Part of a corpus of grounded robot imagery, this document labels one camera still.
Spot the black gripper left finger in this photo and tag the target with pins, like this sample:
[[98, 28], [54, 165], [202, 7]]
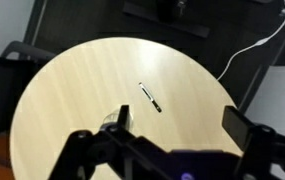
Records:
[[82, 150]]

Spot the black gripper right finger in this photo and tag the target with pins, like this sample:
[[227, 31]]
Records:
[[238, 128]]

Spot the black and white marker pen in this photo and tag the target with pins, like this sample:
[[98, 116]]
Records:
[[147, 93]]

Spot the white flat panel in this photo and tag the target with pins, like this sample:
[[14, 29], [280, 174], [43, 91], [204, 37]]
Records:
[[278, 96]]

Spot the black office chair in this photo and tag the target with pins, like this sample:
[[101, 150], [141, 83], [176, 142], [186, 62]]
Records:
[[2, 93]]

